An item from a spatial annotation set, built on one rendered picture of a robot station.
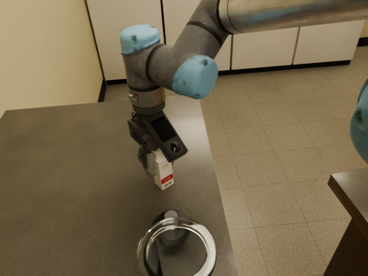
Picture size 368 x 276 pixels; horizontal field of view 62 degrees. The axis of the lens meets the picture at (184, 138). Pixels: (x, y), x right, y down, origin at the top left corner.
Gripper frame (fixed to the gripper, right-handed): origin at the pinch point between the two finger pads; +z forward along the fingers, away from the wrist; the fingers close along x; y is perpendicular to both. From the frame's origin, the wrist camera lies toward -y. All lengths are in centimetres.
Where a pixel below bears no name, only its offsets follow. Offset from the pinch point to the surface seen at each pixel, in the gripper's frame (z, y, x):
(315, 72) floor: 99, 94, -244
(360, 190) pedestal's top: 4.9, -33.6, -35.5
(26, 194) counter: 4.9, 20.5, 29.5
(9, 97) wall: 6, 77, 20
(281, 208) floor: 99, 10, -84
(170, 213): -1.7, -12.8, 7.0
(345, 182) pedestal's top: 4.9, -30.1, -35.2
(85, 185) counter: 4.9, 13.3, 16.4
